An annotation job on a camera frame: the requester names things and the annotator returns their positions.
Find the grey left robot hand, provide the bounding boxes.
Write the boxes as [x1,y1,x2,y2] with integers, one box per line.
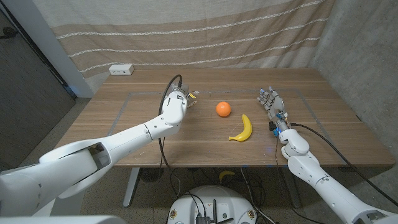
[171,83,198,110]

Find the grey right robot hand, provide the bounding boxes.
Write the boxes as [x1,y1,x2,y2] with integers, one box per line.
[256,86,290,136]

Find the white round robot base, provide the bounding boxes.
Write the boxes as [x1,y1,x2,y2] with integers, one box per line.
[167,185,257,224]

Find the yellow toy banana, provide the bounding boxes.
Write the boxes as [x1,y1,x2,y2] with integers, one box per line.
[228,113,253,142]

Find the small yellow banana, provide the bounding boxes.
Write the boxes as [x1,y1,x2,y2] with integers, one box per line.
[218,170,236,184]

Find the orange fruit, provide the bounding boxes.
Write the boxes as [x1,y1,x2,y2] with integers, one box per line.
[216,101,232,118]

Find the beige striped cloth backdrop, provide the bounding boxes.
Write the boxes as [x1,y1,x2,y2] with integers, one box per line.
[32,0,336,94]

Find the white power strip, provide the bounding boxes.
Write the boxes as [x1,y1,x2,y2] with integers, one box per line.
[108,63,135,76]

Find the grey table leg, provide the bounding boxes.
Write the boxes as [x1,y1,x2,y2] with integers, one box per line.
[281,167,302,208]

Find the black round fan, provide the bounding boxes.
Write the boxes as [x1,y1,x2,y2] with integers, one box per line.
[139,167,165,184]

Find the white table leg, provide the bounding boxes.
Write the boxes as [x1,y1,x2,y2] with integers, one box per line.
[123,167,141,208]

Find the dark grey door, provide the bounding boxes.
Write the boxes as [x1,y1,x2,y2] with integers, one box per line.
[0,9,77,172]

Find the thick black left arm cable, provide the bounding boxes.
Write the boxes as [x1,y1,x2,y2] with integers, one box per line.
[151,74,183,224]

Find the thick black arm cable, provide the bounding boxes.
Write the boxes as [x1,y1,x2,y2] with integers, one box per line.
[151,74,183,224]
[290,123,398,207]

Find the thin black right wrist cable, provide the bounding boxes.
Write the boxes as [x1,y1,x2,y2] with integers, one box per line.
[274,136,280,166]

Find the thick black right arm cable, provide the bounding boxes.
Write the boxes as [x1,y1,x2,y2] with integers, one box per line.
[290,123,398,207]

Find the white door frame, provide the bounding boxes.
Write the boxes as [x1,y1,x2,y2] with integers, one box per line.
[2,0,95,99]

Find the black door handle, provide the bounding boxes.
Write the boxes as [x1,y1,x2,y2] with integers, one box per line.
[0,27,19,40]

